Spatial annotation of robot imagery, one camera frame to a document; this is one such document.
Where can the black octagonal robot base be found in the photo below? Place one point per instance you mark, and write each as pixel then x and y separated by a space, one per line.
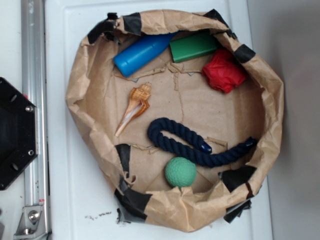
pixel 18 139

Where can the orange spiral sea shell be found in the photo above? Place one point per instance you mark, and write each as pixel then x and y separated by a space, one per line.
pixel 137 105

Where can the brown paper bag bin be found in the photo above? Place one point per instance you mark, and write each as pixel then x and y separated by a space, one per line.
pixel 97 97

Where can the green dimpled foam ball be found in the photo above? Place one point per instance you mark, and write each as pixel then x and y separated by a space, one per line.
pixel 180 172

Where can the blue plastic bottle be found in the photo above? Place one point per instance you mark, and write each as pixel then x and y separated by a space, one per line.
pixel 141 53

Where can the green rectangular block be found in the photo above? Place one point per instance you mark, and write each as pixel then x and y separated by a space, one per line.
pixel 192 47

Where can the red crumpled cloth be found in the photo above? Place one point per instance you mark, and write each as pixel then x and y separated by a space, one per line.
pixel 224 73

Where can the white plastic tray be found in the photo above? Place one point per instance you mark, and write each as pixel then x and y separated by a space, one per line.
pixel 82 204

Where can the aluminium frame rail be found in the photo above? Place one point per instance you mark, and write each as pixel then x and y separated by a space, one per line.
pixel 34 85

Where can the metal corner bracket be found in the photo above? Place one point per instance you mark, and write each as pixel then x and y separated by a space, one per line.
pixel 32 224

